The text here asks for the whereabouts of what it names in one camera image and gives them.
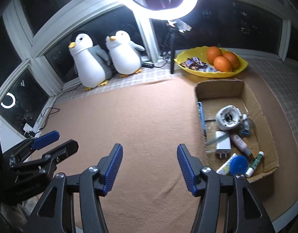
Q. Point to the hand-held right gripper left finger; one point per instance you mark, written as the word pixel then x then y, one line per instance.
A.
pixel 113 167

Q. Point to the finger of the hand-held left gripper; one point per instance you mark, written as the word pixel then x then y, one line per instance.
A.
pixel 64 148
pixel 47 137

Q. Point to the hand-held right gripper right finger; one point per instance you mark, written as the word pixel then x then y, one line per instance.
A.
pixel 185 167

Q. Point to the metal spoon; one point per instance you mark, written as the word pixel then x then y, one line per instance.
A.
pixel 215 141

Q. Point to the patterned white lighter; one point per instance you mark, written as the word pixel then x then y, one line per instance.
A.
pixel 226 165

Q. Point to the blue plastic holder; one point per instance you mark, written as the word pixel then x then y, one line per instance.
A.
pixel 201 119

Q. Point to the blue round tape measure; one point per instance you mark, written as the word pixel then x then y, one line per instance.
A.
pixel 238 165

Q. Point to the small pink bottle grey cap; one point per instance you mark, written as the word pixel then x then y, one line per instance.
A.
pixel 238 142

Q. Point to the grey plug-in mosquito repellent heater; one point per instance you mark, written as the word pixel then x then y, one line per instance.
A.
pixel 227 119

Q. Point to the clear blue liquid refill bottle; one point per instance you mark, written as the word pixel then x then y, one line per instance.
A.
pixel 247 126

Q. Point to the cardboard box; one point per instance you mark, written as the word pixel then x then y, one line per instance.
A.
pixel 236 89

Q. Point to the person's left hand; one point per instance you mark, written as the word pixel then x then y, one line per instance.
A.
pixel 30 205

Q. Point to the white power strip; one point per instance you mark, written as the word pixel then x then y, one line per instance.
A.
pixel 30 129

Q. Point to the white charger plug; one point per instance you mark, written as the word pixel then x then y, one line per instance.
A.
pixel 223 143

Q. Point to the peach blanket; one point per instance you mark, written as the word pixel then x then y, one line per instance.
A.
pixel 139 114

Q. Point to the green and white tube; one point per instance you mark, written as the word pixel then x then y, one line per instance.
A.
pixel 257 161

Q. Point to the large penguin plush toy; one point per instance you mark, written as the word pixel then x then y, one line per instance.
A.
pixel 90 63

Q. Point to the pile of candy bars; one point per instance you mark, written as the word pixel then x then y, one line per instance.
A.
pixel 196 64

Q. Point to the black power strip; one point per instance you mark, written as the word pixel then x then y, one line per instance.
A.
pixel 148 65

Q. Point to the yellow fruit tray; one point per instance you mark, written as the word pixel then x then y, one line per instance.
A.
pixel 182 58

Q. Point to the small penguin plush toy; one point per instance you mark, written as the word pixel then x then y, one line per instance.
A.
pixel 124 55

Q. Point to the black tripod stand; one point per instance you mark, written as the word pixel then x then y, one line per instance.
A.
pixel 172 53

